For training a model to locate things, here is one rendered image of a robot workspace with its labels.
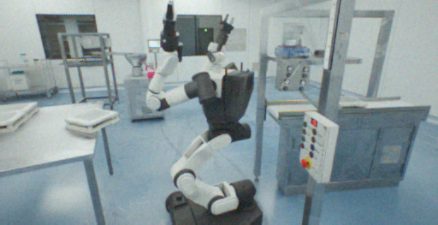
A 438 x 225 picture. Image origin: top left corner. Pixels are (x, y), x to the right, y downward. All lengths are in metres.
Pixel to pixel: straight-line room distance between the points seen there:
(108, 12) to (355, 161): 6.16
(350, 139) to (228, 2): 5.45
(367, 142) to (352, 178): 0.38
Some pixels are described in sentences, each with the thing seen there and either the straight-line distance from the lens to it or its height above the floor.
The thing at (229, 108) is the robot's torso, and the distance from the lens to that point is 1.24.
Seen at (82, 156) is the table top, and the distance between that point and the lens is 1.38.
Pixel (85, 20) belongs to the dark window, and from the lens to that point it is 6.76.
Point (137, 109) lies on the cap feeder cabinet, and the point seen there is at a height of 0.25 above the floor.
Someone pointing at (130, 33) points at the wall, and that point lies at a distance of 6.52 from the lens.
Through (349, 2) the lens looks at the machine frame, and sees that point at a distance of 1.00.
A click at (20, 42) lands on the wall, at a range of 7.33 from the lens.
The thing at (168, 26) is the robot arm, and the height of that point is 1.46.
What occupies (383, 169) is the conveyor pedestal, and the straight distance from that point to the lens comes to 2.61.
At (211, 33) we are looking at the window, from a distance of 6.63.
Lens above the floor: 1.42
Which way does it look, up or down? 17 degrees down
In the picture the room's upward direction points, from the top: straight up
